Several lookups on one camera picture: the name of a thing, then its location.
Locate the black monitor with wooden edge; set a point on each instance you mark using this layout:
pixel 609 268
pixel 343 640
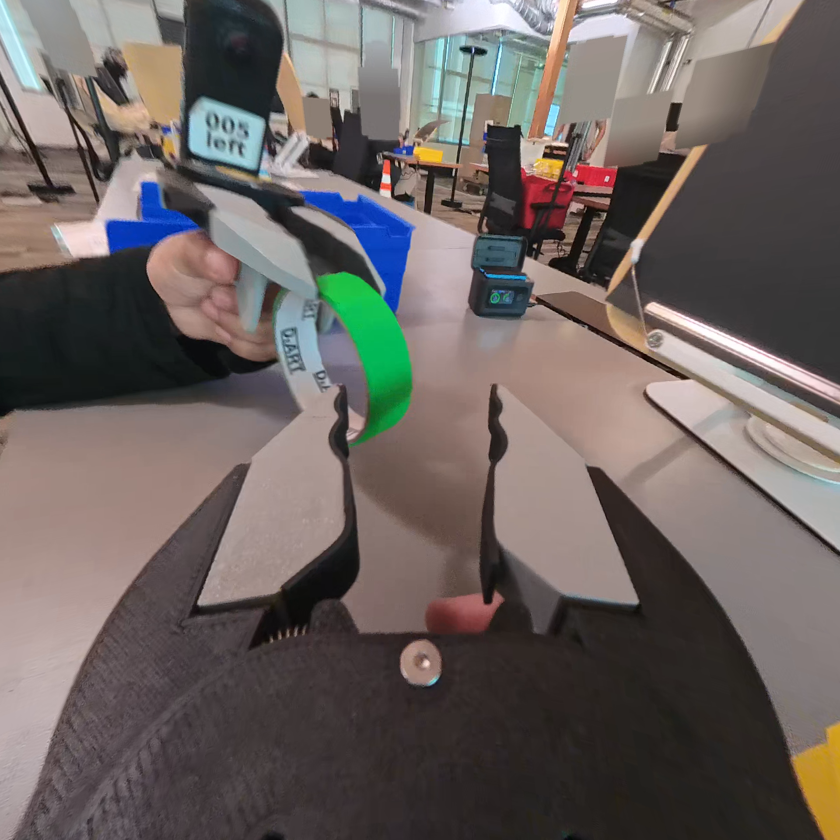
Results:
pixel 754 229

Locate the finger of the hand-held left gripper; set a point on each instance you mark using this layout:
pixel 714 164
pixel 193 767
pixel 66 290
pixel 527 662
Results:
pixel 262 246
pixel 361 246

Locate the green tape roll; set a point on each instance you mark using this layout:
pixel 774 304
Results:
pixel 380 354

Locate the person's right hand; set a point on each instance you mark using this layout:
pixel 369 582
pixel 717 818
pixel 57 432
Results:
pixel 459 617

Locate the person's left forearm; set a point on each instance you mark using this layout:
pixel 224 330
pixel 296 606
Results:
pixel 79 328

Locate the white laptop stand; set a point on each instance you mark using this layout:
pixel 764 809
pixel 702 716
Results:
pixel 289 154

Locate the blue plastic bin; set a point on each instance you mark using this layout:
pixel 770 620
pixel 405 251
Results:
pixel 374 229

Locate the red plastic bin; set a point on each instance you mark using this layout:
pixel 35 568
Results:
pixel 594 176
pixel 544 197

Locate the wooden background desk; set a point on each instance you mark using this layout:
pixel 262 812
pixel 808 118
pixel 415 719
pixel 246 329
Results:
pixel 453 165

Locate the beige cardboard panel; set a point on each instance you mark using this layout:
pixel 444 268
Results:
pixel 154 82

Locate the dark brown flat panel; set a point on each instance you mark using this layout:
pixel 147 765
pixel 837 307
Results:
pixel 590 315

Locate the black charging case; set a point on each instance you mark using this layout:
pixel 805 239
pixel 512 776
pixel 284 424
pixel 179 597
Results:
pixel 499 298

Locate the large black panel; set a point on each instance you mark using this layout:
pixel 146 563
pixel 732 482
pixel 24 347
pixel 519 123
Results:
pixel 630 210

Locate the black office chair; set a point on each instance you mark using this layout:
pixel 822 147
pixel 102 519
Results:
pixel 502 170

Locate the wooden post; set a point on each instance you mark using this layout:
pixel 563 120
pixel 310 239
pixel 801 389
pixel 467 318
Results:
pixel 554 65

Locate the orange traffic cone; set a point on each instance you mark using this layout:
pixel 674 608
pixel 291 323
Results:
pixel 386 184

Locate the person's left hand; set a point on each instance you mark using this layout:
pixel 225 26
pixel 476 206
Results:
pixel 190 282

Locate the yellow plastic bin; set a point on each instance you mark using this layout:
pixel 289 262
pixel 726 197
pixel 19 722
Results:
pixel 820 787

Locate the small yellow bin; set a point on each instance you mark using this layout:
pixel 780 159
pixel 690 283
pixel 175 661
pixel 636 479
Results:
pixel 428 155

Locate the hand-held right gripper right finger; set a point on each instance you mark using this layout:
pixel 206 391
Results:
pixel 558 525

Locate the black tripod stand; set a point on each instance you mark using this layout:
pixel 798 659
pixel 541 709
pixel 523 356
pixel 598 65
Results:
pixel 52 190

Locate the black floor lamp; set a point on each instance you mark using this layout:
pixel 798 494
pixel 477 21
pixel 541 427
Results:
pixel 474 50

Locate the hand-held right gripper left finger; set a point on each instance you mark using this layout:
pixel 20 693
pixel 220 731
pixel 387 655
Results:
pixel 282 525

